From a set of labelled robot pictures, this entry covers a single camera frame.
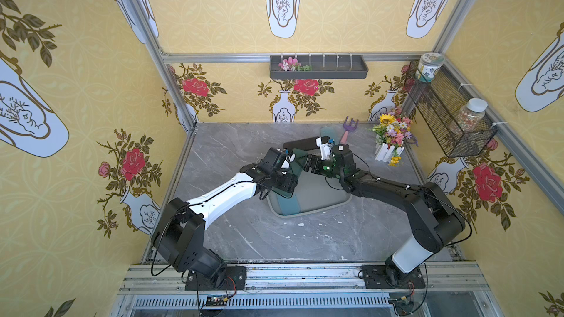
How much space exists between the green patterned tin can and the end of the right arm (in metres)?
0.47

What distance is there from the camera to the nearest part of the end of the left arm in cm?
62

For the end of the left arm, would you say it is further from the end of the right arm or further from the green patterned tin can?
the green patterned tin can

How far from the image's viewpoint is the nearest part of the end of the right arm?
70cm

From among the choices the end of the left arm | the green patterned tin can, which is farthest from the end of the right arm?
the green patterned tin can

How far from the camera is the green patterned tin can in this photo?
86 cm
